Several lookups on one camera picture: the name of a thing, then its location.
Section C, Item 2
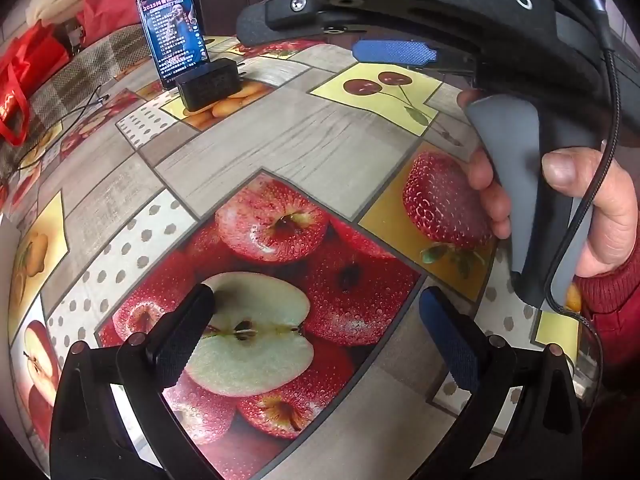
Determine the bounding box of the plaid cloth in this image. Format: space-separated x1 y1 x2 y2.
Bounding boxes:
0 25 161 171

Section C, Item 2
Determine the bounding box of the black charging cable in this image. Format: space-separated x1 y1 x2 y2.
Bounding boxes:
10 85 111 176

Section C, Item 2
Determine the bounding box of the fruit print tablecloth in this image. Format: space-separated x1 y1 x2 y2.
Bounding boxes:
0 35 601 480

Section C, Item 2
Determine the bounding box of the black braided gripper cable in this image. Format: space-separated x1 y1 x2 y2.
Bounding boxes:
545 0 626 333

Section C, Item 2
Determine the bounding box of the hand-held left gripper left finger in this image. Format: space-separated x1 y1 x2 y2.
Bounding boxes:
50 282 216 480

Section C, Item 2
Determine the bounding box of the person's right hand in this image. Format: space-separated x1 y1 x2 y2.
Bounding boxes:
457 89 640 279

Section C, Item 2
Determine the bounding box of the black power adapter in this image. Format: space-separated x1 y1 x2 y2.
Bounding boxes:
176 58 246 113

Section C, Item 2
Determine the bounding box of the person's right forearm red sleeve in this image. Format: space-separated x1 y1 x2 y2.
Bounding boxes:
572 255 640 386

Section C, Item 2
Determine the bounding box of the red tote bag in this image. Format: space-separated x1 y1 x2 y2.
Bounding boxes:
0 20 71 147

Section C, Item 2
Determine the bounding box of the black smartphone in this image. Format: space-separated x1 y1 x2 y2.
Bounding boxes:
136 0 210 90

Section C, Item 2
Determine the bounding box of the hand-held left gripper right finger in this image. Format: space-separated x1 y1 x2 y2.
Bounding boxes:
419 286 586 480

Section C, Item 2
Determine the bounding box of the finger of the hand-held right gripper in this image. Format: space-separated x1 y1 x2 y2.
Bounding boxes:
352 39 477 75
236 0 476 56

